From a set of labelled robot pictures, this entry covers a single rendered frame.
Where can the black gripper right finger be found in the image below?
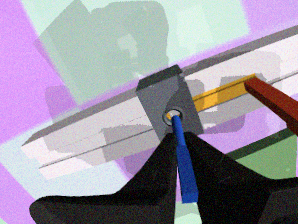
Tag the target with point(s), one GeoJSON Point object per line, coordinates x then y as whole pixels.
{"type": "Point", "coordinates": [230, 193]}

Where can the blue pin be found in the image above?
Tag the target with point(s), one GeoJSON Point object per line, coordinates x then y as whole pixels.
{"type": "Point", "coordinates": [189, 192]}

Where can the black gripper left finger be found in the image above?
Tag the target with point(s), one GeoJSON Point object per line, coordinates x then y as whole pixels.
{"type": "Point", "coordinates": [149, 198]}

